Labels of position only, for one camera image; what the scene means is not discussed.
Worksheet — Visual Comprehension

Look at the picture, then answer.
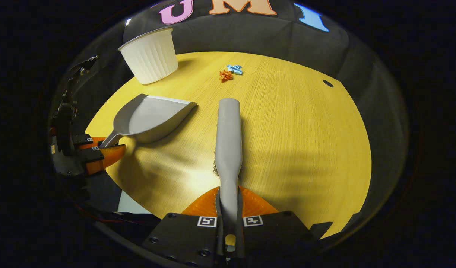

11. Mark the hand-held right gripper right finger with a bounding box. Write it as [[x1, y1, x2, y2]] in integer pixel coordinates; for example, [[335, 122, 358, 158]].
[[235, 186, 320, 262]]

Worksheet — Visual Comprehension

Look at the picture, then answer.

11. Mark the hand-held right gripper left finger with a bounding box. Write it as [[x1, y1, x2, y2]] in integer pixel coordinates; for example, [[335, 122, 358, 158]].
[[140, 186, 225, 267]]

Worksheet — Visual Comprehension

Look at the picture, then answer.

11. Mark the grey plastic dustpan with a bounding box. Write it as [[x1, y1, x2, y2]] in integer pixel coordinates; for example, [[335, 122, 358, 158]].
[[99, 94, 197, 149]]

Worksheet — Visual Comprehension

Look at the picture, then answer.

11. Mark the white ribbed garbage bin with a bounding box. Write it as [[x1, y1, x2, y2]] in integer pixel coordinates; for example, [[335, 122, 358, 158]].
[[118, 27, 179, 85]]

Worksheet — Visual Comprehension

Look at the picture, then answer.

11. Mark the grey small broom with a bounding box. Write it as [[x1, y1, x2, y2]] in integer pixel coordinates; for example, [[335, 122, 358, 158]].
[[213, 98, 244, 246]]

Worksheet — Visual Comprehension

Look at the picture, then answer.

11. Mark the wooden desktop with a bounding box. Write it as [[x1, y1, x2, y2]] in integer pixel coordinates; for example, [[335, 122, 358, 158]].
[[85, 51, 373, 239]]

